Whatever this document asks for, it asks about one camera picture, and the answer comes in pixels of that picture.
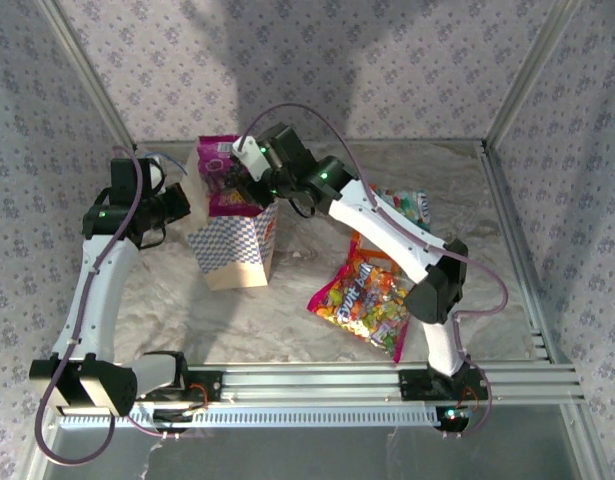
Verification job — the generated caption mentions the fruit ball candy bag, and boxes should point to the fruit ball candy bag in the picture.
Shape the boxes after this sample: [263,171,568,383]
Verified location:
[306,249,414,364]

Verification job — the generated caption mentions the aluminium table end rail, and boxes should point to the aluminium table end rail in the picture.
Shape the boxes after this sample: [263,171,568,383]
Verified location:
[134,138,488,150]

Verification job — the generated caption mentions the aluminium frame leg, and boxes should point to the aluminium frame leg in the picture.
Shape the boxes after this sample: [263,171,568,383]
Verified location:
[559,402,613,480]
[19,404,63,480]

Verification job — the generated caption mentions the blue checkered paper bag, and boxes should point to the blue checkered paper bag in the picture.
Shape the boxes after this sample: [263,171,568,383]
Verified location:
[146,144,281,292]

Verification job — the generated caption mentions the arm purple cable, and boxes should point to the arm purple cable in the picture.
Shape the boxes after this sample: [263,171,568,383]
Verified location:
[36,144,198,466]
[240,102,511,441]

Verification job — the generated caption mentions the round black controller board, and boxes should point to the round black controller board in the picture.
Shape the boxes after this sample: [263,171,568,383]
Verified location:
[153,408,194,434]
[433,405,472,432]

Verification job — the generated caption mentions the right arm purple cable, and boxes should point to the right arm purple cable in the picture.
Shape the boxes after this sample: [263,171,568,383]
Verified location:
[240,102,511,441]

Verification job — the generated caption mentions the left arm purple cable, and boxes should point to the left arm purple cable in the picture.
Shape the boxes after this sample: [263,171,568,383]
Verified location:
[36,144,198,466]

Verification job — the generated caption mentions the green Fox's candy bag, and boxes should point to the green Fox's candy bag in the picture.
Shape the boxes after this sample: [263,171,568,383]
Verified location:
[374,185,433,233]

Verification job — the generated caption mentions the wide aluminium base rail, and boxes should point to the wide aluminium base rail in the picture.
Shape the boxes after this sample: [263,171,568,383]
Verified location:
[41,362,586,406]

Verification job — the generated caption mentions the magenta purple snack bag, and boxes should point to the magenta purple snack bag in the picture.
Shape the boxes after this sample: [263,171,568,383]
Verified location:
[195,134,261,219]

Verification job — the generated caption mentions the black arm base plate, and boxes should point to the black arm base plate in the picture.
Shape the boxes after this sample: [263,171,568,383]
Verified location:
[131,367,223,404]
[399,367,491,401]

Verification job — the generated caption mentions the white slotted cable duct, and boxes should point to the white slotted cable duct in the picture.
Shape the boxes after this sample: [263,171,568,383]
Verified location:
[59,405,441,429]

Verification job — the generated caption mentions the aluminium table side rail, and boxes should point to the aluminium table side rail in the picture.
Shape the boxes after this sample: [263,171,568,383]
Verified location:
[479,139,573,366]

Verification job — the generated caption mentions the aluminium frame post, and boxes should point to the aluminium frame post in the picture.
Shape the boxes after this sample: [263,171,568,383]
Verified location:
[36,0,138,156]
[484,0,586,149]

